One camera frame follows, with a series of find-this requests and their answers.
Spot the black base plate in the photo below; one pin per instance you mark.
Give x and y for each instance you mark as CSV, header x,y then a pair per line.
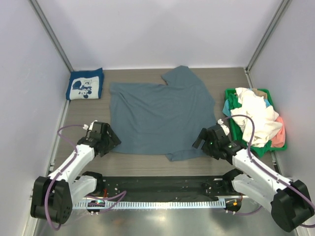
x,y
169,188

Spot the pink t shirt in bin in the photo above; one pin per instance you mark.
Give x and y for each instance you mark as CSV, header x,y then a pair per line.
x,y
278,141

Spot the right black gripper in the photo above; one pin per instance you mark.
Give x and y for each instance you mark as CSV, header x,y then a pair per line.
x,y
204,134

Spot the white t shirt in bin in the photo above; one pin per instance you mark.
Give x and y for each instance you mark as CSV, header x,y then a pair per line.
x,y
255,115

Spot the slotted cable duct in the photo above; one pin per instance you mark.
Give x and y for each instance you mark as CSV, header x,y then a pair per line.
x,y
98,204

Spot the green plastic bin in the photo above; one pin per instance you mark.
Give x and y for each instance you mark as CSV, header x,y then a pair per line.
x,y
236,130

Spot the folded blue printed t shirt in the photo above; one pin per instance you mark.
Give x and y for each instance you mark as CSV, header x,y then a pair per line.
x,y
85,85

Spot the left aluminium frame post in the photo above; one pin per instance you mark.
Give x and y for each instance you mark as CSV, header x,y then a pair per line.
x,y
47,27

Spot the grey-blue t shirt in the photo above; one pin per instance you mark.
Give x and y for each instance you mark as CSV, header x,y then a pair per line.
x,y
162,119

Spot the aluminium frame post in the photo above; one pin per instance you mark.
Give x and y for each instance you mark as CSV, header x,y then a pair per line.
x,y
47,27
282,8

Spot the right aluminium frame post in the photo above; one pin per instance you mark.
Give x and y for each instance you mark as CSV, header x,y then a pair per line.
x,y
282,8

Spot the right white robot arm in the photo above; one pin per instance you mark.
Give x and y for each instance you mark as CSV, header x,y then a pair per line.
x,y
288,202

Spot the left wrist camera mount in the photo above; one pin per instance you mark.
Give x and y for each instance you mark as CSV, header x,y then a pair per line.
x,y
91,127

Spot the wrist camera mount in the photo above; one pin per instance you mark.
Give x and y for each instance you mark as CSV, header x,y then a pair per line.
x,y
223,126
91,127

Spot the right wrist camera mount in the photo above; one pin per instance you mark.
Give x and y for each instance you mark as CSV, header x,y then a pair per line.
x,y
223,126

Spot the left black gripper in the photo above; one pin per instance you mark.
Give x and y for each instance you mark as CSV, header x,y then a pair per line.
x,y
113,141

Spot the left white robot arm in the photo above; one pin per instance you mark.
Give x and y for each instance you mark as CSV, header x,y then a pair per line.
x,y
54,195

